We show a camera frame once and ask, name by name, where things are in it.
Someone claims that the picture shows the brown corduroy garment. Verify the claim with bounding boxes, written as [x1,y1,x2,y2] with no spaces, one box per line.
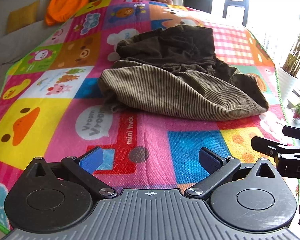
[98,24,269,121]

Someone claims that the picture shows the white ribbed plant pot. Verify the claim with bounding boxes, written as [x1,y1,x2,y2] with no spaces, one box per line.
[276,67,297,102]

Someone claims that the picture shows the potted palm plant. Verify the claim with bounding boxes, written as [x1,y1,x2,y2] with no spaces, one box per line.
[282,34,300,77]

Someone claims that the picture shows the colourful cartoon play mat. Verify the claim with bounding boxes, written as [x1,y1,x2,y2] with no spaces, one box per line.
[0,0,293,231]

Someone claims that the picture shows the beige sofa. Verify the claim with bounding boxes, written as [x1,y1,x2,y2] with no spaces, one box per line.
[0,0,73,111]

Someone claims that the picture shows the yellow square pillow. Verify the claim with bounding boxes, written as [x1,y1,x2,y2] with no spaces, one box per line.
[6,0,40,34]

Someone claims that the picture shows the orange pumpkin plush cushion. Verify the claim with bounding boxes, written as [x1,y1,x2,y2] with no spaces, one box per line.
[44,0,90,26]

